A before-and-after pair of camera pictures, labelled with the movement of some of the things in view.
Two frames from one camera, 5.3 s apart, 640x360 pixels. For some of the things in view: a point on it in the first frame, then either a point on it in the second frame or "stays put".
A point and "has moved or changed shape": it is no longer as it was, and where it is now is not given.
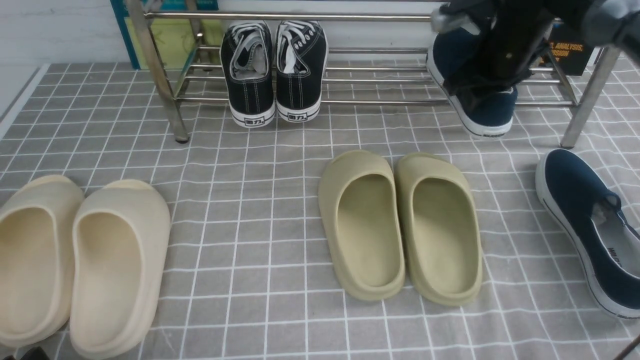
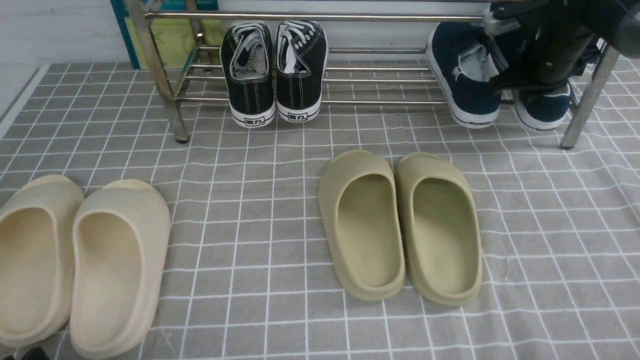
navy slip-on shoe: (487, 114) has moved or changed shape
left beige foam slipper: (38, 224) stays put
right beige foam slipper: (120, 259) stays put
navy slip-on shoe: (594, 222) → (544, 109)
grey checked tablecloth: (252, 276) stays put
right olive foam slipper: (439, 215) stays put
